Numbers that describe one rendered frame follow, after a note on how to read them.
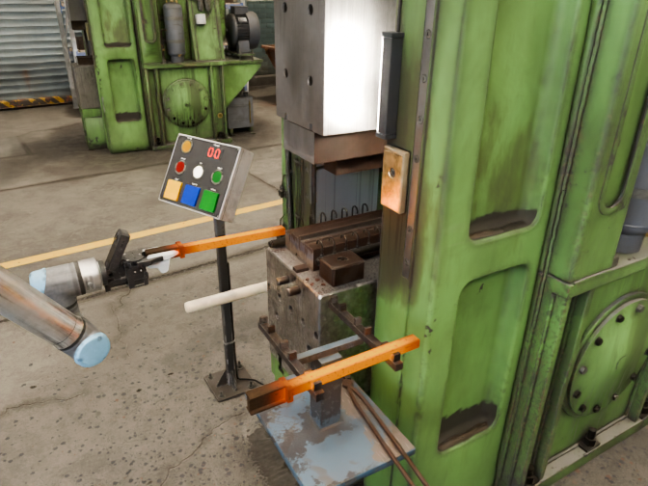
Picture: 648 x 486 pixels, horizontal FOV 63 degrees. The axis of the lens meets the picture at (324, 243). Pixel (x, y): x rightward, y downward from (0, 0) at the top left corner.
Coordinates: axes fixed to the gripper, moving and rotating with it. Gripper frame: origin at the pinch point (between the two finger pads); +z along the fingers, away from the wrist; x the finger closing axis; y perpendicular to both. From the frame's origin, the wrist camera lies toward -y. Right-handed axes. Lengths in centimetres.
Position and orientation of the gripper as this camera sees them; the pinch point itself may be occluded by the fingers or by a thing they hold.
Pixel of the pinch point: (173, 249)
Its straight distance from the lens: 157.9
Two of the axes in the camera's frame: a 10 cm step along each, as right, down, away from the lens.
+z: 8.7, -2.2, 4.5
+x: 5.0, 3.8, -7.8
